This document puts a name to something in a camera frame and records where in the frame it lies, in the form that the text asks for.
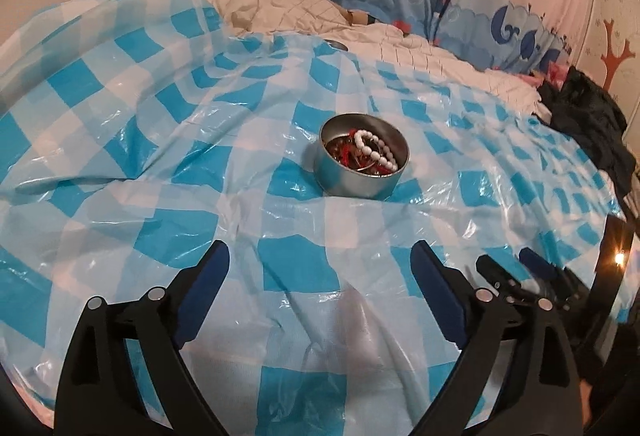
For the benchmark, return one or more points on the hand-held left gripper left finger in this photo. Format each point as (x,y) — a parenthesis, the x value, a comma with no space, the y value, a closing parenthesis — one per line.
(202,288)

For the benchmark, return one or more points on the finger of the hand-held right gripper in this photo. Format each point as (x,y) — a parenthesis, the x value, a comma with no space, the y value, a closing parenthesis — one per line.
(495,273)
(542,268)

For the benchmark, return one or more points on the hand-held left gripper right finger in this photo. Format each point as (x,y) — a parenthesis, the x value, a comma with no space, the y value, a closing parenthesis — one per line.
(440,286)

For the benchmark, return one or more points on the round metal tin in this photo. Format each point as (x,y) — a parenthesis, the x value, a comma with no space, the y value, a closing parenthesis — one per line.
(345,181)

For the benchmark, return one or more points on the blue checkered plastic sheet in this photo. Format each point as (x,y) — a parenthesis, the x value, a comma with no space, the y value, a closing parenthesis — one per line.
(150,166)

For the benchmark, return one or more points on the dark clothes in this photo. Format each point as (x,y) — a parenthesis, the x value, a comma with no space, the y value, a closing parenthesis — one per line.
(585,126)

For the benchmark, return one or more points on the pink cloth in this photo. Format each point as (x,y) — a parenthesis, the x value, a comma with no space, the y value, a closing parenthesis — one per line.
(547,73)

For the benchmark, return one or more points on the metal tin lid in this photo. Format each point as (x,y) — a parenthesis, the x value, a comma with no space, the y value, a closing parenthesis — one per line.
(335,45)

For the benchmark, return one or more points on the brown and black object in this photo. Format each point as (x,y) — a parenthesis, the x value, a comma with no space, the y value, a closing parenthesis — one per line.
(361,17)

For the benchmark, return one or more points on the white striped quilt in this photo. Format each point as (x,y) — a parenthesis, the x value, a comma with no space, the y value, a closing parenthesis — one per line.
(300,6)

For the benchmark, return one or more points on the orange tree wall sticker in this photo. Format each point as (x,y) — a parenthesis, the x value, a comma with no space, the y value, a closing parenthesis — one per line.
(615,58)

